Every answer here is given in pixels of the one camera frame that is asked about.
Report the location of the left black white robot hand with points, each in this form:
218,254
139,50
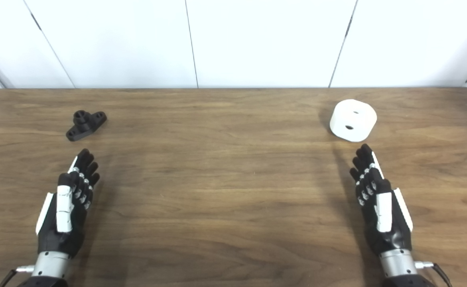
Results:
64,207

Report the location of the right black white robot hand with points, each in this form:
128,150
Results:
385,215

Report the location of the black flanged holder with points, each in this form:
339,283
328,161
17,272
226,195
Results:
85,126

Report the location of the round white plastic piece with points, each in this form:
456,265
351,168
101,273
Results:
353,119

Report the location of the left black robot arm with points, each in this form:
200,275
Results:
50,265

